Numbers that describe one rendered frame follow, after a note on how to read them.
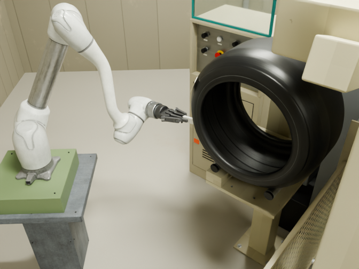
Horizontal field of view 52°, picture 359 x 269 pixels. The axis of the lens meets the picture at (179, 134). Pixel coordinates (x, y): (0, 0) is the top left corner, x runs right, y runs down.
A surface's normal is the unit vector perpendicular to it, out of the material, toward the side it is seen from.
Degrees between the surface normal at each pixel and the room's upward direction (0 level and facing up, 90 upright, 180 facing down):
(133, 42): 90
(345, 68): 72
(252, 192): 0
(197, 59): 90
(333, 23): 90
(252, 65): 43
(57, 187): 1
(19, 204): 90
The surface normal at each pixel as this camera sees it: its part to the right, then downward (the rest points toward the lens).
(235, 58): -0.59, -0.34
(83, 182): -0.01, -0.81
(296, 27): -0.64, 0.46
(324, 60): -0.62, 0.18
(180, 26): 0.03, 0.58
